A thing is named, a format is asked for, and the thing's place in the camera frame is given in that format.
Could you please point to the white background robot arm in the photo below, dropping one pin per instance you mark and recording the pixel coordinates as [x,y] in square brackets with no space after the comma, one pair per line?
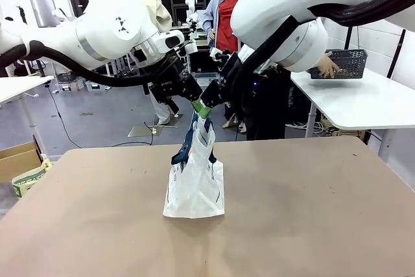
[191,11]

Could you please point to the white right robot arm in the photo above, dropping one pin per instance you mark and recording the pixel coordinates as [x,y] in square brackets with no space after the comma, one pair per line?
[275,7]

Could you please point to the metal floor plate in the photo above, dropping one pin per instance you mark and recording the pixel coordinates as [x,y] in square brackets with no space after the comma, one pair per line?
[142,131]

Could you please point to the black slanted pole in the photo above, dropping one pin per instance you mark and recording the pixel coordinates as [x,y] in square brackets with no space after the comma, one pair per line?
[397,53]

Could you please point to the person's left hand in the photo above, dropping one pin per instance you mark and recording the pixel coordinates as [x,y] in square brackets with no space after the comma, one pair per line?
[329,69]

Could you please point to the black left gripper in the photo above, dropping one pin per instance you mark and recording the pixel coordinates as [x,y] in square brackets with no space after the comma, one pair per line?
[180,84]

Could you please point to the clear floor storage bin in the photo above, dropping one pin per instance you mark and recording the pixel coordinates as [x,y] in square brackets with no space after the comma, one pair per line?
[97,85]

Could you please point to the person in cream hoodie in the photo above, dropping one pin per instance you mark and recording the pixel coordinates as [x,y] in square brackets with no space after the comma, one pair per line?
[159,11]

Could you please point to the white side table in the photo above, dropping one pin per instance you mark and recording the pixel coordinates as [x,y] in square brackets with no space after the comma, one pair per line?
[356,102]

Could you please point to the white table with leg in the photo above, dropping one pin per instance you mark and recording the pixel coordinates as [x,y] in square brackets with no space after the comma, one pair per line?
[16,87]

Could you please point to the clear storage box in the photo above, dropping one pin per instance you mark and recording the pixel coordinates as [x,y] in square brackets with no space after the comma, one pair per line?
[202,79]

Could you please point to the brown cardboard box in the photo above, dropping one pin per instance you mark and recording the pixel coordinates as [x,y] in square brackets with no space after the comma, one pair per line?
[17,161]

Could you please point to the grey wall board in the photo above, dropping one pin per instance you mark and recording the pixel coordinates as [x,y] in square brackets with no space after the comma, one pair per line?
[42,9]

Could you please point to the green and white paper sack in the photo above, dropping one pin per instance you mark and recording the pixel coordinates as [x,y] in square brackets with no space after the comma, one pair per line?
[29,179]

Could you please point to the dark grey plastic basket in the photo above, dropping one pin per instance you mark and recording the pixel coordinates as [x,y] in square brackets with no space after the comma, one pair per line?
[351,63]

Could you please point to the clear plastic shopping bag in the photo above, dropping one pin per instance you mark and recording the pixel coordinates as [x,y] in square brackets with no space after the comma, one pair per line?
[197,179]

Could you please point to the person in red shirt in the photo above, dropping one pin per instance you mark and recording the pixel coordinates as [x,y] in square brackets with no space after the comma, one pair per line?
[225,20]

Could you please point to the person in black trousers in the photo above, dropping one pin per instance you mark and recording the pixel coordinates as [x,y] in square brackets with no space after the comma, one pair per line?
[266,111]

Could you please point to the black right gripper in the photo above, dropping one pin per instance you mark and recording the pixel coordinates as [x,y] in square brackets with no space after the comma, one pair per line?
[223,85]

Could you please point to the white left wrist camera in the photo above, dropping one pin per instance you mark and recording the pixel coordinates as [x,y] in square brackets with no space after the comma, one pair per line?
[190,47]

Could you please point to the wooden crate under table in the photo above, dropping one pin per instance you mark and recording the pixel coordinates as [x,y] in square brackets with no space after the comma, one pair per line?
[343,127]

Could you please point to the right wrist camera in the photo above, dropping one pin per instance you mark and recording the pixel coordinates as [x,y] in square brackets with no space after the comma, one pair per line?
[220,54]

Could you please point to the background wooden table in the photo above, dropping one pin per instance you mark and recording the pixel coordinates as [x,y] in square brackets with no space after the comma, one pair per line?
[201,41]

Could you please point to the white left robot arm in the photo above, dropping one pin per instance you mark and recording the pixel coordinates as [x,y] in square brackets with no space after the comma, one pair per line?
[107,30]

